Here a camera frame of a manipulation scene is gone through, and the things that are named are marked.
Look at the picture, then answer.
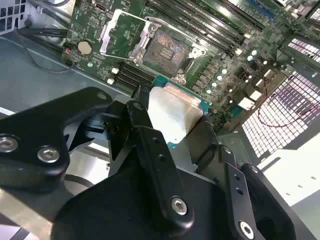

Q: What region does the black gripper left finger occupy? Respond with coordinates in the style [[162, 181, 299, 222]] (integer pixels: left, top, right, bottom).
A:
[[0, 86, 196, 240]]

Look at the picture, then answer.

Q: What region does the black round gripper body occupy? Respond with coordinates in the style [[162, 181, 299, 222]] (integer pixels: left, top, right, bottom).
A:
[[51, 159, 233, 240]]

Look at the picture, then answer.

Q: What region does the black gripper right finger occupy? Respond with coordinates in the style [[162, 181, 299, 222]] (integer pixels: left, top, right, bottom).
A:
[[186, 113, 297, 240]]

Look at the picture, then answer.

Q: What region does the metal socket cover frame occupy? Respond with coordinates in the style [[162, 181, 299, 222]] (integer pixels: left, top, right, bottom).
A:
[[99, 8, 157, 66]]

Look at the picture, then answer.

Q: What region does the silver-topped CPU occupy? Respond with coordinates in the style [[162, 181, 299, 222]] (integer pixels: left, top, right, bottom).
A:
[[146, 74, 213, 150]]

